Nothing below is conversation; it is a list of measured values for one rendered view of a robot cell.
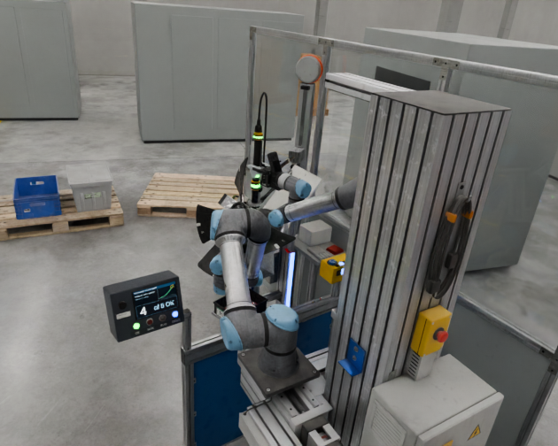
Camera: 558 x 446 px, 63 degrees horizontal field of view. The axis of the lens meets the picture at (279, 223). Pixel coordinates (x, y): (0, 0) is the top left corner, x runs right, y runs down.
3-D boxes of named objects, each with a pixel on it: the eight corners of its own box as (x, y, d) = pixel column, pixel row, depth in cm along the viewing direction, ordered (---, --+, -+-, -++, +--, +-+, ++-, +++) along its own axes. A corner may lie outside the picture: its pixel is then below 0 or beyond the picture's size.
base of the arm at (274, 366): (306, 370, 165) (309, 348, 161) (270, 383, 158) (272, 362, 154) (285, 344, 177) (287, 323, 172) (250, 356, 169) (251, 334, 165)
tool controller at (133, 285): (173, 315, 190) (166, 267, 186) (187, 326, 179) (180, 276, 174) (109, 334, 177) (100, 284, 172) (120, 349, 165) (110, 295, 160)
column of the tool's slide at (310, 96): (281, 322, 353) (303, 81, 275) (290, 325, 351) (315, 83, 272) (277, 326, 348) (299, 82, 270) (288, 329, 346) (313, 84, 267)
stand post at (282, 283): (275, 355, 320) (289, 204, 270) (282, 363, 314) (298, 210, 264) (270, 357, 318) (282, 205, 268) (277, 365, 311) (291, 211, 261)
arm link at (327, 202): (371, 208, 170) (272, 234, 200) (382, 199, 178) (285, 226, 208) (360, 179, 168) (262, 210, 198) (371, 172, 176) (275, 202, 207)
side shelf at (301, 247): (313, 234, 309) (313, 230, 308) (349, 257, 283) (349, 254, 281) (283, 241, 296) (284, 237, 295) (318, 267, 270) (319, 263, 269)
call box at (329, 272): (342, 269, 243) (344, 252, 239) (354, 279, 236) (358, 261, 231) (318, 277, 235) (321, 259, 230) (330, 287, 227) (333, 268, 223)
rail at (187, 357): (337, 303, 248) (339, 290, 244) (342, 306, 245) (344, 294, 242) (181, 360, 200) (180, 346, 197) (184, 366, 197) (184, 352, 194)
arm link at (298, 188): (299, 202, 202) (301, 184, 198) (282, 194, 209) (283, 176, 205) (311, 198, 207) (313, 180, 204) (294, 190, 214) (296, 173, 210)
